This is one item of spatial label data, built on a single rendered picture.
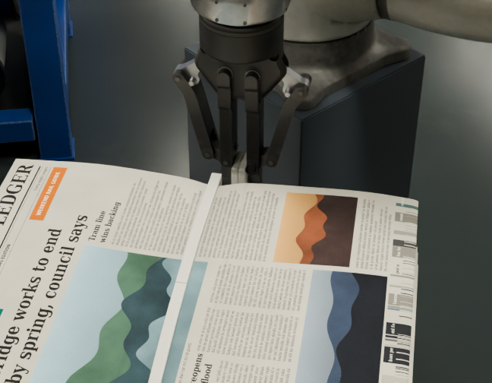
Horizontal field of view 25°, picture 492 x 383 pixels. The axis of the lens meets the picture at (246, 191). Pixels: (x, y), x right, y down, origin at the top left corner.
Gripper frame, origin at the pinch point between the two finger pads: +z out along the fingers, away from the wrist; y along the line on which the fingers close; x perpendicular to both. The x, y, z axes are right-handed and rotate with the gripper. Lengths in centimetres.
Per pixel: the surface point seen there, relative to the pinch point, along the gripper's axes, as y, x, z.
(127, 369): -2.0, -30.7, -6.4
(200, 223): -0.4, -14.6, -7.6
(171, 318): 0.1, -26.1, -7.7
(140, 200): -6.7, -11.6, -6.5
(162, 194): -5.0, -10.2, -6.4
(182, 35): -59, 189, 100
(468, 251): 28, 110, 100
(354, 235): 12.5, -12.6, -6.8
